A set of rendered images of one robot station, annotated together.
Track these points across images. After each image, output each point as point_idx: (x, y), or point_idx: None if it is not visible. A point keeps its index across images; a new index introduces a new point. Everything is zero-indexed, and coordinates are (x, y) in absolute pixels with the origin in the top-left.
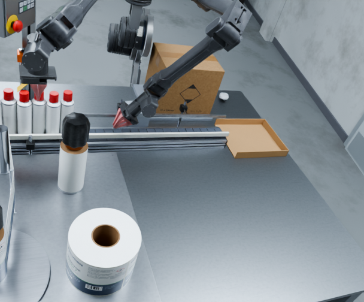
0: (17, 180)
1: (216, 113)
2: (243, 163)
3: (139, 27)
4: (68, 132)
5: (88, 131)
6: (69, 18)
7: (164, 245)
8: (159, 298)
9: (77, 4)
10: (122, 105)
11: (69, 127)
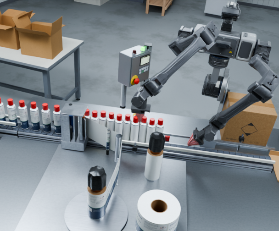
0: (123, 167)
1: (273, 146)
2: None
3: (217, 81)
4: (151, 142)
5: (163, 143)
6: (159, 79)
7: (202, 228)
8: None
9: (164, 72)
10: (194, 131)
11: (152, 139)
